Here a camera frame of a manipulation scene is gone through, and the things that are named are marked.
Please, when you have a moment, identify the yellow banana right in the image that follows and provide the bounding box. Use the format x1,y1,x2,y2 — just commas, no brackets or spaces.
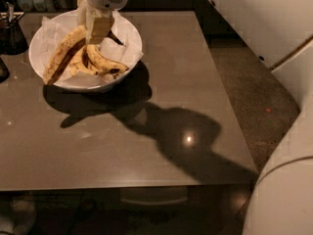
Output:
86,44,128,74

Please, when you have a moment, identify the white paper liner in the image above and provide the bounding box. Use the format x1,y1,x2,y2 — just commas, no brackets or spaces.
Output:
29,10,143,93

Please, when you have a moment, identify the dark round object left edge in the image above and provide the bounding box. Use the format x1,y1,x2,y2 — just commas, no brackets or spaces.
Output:
0,58,10,83

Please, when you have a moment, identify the white shoe under table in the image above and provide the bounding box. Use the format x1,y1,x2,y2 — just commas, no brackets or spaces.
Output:
0,195,36,235

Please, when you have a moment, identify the white ceramic bowl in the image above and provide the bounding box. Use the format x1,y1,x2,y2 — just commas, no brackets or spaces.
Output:
28,10,143,93

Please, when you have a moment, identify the large spotted yellow banana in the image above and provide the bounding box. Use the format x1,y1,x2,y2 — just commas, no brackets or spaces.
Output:
43,25,86,85

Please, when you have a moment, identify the black mesh pen holder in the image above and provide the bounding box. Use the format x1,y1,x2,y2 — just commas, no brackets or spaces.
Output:
0,2,28,55

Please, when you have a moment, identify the table drawer handle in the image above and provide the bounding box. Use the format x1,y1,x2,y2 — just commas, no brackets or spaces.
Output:
120,197,188,206

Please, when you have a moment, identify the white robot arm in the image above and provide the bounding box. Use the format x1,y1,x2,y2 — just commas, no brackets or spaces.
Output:
130,0,313,235

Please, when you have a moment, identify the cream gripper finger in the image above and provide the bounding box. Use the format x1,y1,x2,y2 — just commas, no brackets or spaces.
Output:
88,17,114,44
77,0,101,43

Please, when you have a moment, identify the yellow banana middle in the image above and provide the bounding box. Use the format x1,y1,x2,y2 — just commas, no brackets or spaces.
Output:
67,46,100,75

